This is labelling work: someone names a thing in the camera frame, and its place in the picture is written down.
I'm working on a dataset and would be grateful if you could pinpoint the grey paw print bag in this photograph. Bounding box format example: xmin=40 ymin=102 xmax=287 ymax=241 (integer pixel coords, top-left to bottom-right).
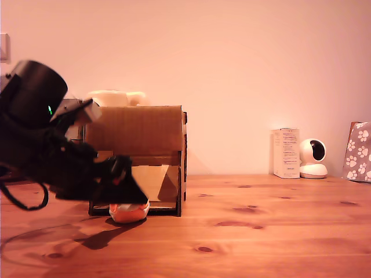
xmin=341 ymin=121 xmax=371 ymax=184

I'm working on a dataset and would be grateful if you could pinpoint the small white round camera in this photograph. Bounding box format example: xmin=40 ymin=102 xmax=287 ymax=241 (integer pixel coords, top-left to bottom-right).
xmin=298 ymin=138 xmax=328 ymax=180

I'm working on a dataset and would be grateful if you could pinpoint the white carton with small print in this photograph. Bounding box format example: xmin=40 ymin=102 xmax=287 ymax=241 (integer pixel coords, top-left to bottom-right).
xmin=271 ymin=127 xmax=301 ymax=180

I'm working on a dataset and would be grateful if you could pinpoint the orange and white footbag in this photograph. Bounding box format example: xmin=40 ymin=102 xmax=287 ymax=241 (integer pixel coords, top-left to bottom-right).
xmin=108 ymin=199 xmax=151 ymax=224

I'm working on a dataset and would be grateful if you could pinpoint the cardboard dice tower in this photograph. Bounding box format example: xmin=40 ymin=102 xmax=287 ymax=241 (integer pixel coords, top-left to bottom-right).
xmin=86 ymin=104 xmax=188 ymax=217

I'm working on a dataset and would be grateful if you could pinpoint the thick black cable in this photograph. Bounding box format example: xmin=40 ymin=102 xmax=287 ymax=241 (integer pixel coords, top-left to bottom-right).
xmin=0 ymin=166 xmax=49 ymax=211

